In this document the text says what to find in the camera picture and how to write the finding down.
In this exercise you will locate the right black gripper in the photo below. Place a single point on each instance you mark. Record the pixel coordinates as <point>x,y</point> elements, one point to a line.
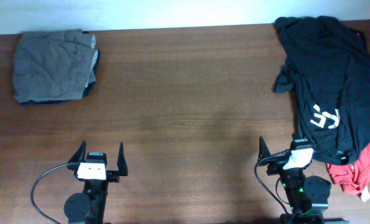
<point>276,163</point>

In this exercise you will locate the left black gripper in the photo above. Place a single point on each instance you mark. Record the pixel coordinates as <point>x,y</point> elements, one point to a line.
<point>114,175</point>

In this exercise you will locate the dark green t-shirt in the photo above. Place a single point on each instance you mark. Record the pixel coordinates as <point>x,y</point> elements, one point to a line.
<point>328,68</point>

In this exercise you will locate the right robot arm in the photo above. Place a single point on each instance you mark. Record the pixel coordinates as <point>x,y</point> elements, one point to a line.
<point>307,197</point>

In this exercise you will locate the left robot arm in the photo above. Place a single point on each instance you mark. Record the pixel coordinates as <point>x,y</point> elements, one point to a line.
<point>87,207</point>

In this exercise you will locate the red t-shirt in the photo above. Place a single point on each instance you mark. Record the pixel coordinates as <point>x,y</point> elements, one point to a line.
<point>353,178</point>

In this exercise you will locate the folded grey-brown garment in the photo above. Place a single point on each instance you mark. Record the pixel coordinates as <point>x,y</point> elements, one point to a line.
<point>54,67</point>

